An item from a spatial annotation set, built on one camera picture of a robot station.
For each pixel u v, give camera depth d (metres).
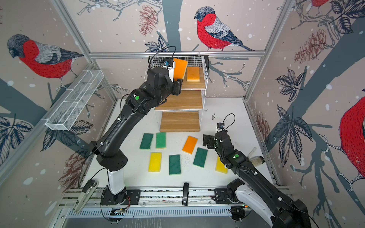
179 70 0.65
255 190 0.49
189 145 0.93
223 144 0.59
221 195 0.73
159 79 0.46
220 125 0.70
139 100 0.44
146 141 0.94
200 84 0.71
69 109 0.74
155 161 0.86
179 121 1.04
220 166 0.82
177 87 0.57
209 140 0.71
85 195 0.72
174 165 0.83
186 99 0.85
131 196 0.73
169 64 0.54
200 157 0.87
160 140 0.94
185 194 0.74
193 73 0.73
